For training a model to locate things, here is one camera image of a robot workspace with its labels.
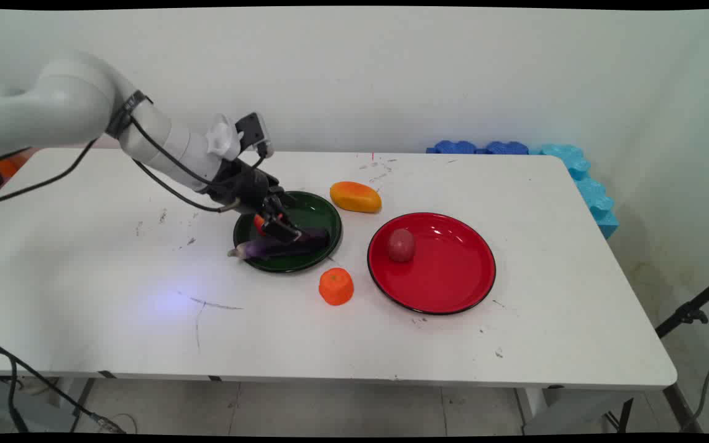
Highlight red round toy fruit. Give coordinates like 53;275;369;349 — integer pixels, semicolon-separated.
387;228;417;264

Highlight black floor cables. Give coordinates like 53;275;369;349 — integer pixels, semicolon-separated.
0;334;126;434

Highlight wrist camera on white mount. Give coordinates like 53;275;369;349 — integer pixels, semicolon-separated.
206;113;274;161

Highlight black strap on arm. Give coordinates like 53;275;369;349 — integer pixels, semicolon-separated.
106;90;153;140

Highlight orange object behind table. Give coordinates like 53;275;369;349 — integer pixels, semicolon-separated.
0;150;34;180

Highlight purple toy eggplant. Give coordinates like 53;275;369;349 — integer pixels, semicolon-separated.
227;227;331;261

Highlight red plate with black rim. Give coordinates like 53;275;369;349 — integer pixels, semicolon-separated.
366;212;497;316

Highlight dark green plate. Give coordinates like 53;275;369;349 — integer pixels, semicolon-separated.
233;190;343;274

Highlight black table leg frame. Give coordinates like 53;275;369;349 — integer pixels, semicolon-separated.
603;383;703;433

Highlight dark blue foam block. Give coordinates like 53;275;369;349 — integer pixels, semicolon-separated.
476;141;530;156
426;140;479;155

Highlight black tripod stand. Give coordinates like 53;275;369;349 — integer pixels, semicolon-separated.
654;270;709;340

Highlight orange yellow toy mango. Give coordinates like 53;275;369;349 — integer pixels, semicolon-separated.
329;181;383;215

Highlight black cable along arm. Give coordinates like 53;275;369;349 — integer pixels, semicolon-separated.
0;116;269;214

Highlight light blue foam strip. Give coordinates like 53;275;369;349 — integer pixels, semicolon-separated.
529;143;620;240

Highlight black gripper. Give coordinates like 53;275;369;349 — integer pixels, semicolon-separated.
206;158;303;243

